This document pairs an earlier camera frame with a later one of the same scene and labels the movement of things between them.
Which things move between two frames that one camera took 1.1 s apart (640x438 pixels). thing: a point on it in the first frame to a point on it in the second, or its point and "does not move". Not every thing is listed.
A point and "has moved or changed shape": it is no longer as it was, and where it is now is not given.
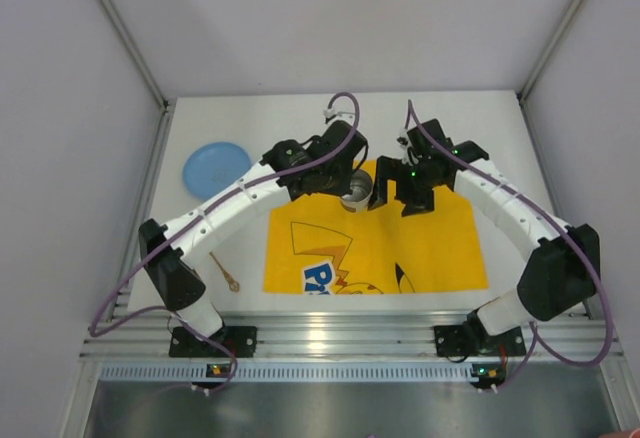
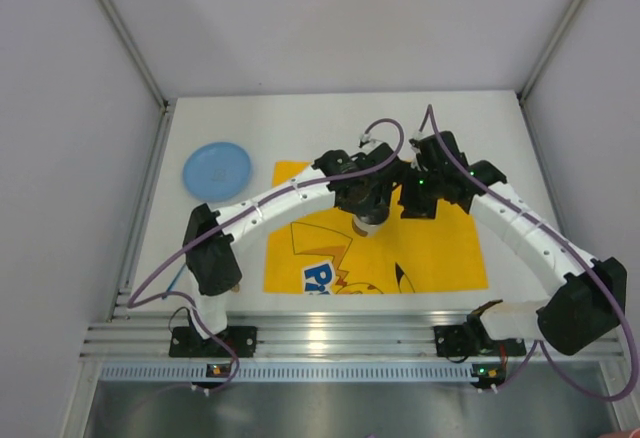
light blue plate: (211, 166) does not move
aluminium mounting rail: (144, 335) does not move
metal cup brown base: (361, 187) has moved or changed shape
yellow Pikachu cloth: (315, 245) does not move
